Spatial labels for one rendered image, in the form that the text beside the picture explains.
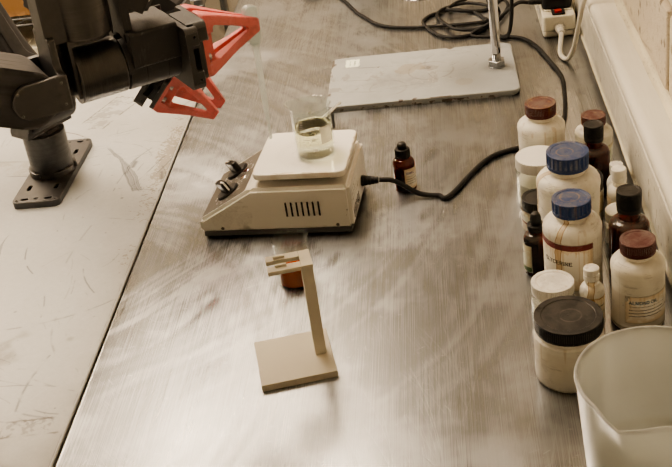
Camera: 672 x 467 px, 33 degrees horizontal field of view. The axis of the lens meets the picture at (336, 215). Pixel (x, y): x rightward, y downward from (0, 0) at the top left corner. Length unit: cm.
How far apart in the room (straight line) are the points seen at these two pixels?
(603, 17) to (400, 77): 33
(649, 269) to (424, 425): 28
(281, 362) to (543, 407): 28
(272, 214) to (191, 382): 30
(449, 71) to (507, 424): 85
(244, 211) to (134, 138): 41
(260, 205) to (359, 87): 45
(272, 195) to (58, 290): 29
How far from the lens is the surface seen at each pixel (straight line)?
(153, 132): 181
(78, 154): 177
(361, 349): 122
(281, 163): 143
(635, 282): 119
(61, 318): 139
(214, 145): 172
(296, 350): 122
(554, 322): 112
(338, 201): 141
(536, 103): 147
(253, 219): 144
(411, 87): 180
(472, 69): 184
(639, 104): 146
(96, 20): 112
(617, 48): 163
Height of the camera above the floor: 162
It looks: 29 degrees down
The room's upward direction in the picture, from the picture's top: 8 degrees counter-clockwise
